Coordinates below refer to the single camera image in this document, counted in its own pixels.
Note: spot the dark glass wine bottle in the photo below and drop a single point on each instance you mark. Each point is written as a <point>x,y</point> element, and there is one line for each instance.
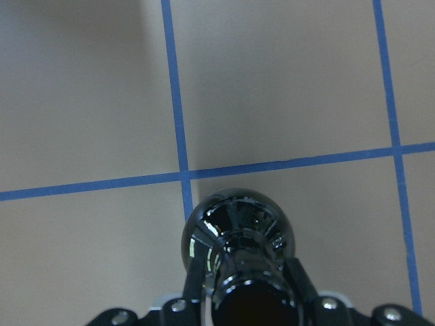
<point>242,239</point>

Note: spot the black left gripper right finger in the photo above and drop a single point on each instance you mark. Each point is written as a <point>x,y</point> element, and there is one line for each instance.
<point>302,288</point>

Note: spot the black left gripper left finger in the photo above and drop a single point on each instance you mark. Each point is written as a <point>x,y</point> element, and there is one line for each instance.
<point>194,292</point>

